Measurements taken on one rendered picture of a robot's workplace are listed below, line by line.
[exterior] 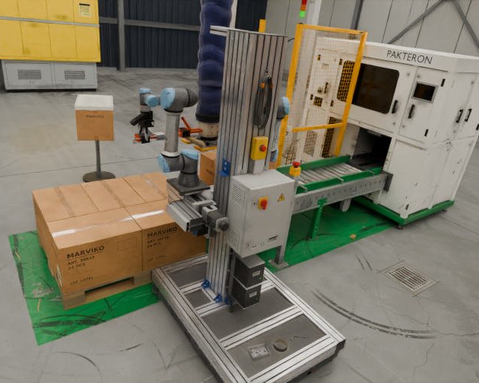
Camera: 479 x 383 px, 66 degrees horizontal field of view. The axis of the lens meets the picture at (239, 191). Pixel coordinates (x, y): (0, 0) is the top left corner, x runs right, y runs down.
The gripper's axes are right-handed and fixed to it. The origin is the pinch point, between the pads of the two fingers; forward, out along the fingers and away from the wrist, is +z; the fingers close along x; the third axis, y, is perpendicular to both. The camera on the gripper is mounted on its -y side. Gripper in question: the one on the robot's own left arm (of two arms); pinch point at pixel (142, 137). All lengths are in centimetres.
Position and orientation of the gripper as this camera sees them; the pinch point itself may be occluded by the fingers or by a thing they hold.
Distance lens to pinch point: 282.5
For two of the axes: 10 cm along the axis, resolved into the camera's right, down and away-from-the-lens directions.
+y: 7.5, -2.2, 6.3
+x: -6.6, -3.9, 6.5
